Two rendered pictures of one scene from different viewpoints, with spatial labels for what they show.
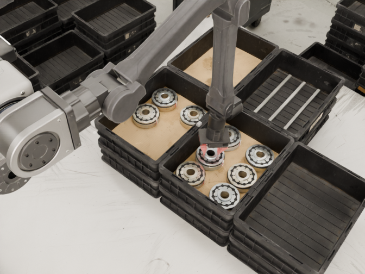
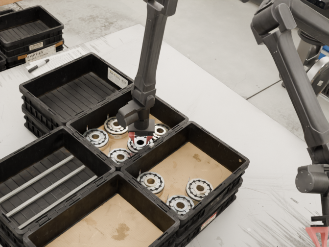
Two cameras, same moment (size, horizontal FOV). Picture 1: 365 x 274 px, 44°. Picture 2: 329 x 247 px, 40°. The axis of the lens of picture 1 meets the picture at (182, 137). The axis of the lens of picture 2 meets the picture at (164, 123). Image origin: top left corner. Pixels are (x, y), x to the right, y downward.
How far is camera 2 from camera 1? 2.23 m
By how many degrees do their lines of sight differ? 87
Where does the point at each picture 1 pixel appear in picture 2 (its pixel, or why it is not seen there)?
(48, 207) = (270, 164)
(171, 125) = (172, 184)
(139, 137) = (204, 175)
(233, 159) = (118, 146)
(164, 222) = not seen: hidden behind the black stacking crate
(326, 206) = (54, 105)
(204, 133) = (150, 126)
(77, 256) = (238, 132)
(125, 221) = not seen: hidden behind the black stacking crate
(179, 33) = not seen: outside the picture
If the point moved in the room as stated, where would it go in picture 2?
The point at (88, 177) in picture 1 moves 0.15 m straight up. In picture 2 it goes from (244, 184) to (252, 160)
